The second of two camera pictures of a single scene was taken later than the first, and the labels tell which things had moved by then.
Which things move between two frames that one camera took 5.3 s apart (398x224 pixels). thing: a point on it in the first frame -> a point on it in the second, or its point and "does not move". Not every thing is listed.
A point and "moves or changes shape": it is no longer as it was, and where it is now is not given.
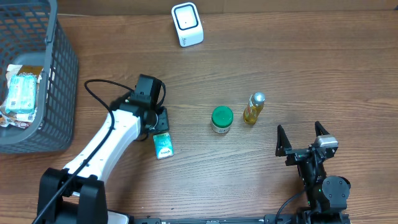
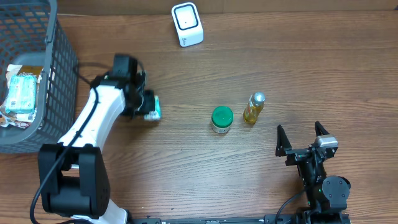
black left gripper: x=164 y=121 -> x=149 y=95
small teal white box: x=163 y=145 moves or changes shape
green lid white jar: x=221 y=117 does not move
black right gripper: x=301 y=155 does not move
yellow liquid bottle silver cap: x=253 y=111 does not move
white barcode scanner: x=188 y=24 does not move
